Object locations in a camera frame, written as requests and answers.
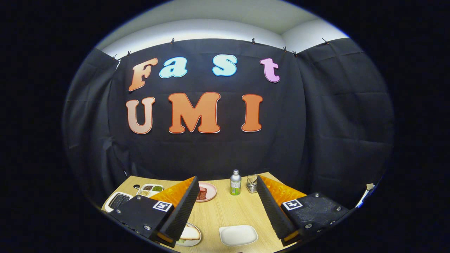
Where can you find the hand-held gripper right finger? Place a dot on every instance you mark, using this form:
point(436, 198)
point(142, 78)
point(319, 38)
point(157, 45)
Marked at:
point(272, 211)

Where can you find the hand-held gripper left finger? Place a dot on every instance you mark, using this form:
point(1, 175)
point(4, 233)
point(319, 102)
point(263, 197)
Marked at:
point(182, 214)

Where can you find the toasted bread slice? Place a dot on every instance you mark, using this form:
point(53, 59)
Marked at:
point(191, 233)

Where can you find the dark red meat piece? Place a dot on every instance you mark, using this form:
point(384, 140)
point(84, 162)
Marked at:
point(202, 194)

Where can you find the round white plate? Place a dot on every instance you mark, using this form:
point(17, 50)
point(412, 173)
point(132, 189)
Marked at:
point(197, 241)

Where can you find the pink plate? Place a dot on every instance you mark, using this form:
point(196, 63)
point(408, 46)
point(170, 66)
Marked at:
point(211, 191)

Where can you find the white divided dish with beans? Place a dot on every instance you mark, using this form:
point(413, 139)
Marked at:
point(151, 189)

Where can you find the white square plate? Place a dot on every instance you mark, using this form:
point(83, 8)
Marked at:
point(239, 235)

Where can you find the green bottle with silver top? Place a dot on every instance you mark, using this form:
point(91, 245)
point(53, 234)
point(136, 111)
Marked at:
point(235, 186)

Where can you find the white toaster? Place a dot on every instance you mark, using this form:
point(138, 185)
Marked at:
point(109, 204)

